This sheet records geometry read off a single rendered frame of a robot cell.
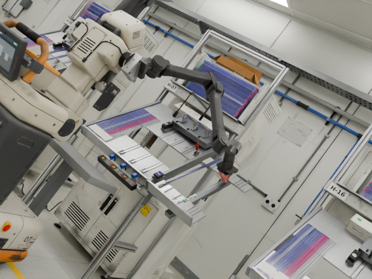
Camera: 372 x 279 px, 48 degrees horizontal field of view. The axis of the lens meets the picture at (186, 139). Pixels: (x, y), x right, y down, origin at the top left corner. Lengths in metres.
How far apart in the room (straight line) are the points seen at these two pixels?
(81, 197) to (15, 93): 1.47
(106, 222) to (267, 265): 1.22
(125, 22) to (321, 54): 2.93
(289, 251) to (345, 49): 2.89
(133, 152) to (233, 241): 1.90
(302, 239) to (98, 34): 1.51
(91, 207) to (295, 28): 3.10
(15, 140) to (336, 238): 1.73
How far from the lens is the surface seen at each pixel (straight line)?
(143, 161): 2.60
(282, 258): 2.23
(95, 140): 2.77
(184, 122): 2.94
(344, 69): 4.61
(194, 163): 2.69
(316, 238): 2.41
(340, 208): 2.76
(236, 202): 4.30
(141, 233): 2.76
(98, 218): 2.96
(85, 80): 2.13
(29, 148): 1.84
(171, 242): 2.36
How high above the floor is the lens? 0.95
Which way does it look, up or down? 2 degrees up
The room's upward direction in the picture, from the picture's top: 37 degrees clockwise
